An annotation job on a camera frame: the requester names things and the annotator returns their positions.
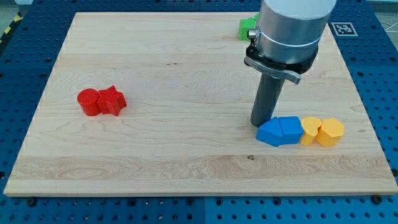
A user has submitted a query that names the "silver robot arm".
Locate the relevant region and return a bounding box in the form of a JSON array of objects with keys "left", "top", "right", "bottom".
[{"left": 244, "top": 0, "right": 336, "bottom": 84}]

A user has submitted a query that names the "wooden board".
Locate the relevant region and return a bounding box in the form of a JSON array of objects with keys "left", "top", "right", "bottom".
[{"left": 4, "top": 12, "right": 397, "bottom": 197}]

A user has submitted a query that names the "grey cylindrical pointer rod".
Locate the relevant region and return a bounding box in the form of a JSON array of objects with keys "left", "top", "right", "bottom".
[{"left": 250, "top": 73, "right": 285, "bottom": 127}]

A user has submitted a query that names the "blue triangle block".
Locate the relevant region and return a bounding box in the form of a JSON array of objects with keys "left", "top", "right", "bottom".
[{"left": 256, "top": 117, "right": 283, "bottom": 147}]

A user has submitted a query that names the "red star block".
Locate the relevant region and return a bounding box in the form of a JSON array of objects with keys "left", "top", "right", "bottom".
[{"left": 97, "top": 85, "right": 127, "bottom": 116}]

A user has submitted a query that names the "blue cube block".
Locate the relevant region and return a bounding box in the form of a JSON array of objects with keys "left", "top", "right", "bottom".
[{"left": 279, "top": 116, "right": 303, "bottom": 145}]

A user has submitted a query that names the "green block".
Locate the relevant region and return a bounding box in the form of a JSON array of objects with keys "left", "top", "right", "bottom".
[{"left": 238, "top": 13, "right": 259, "bottom": 40}]

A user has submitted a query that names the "red cylinder block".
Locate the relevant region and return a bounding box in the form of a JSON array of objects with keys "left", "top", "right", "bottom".
[{"left": 77, "top": 88, "right": 101, "bottom": 116}]

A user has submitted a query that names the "yellow heart block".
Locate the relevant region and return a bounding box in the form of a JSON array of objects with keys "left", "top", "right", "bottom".
[{"left": 299, "top": 117, "right": 322, "bottom": 146}]

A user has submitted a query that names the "yellow hexagon block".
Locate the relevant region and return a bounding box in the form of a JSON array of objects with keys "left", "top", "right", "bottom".
[{"left": 315, "top": 118, "right": 345, "bottom": 147}]

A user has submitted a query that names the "white fiducial marker tag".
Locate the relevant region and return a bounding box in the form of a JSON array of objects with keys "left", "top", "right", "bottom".
[{"left": 331, "top": 22, "right": 358, "bottom": 37}]

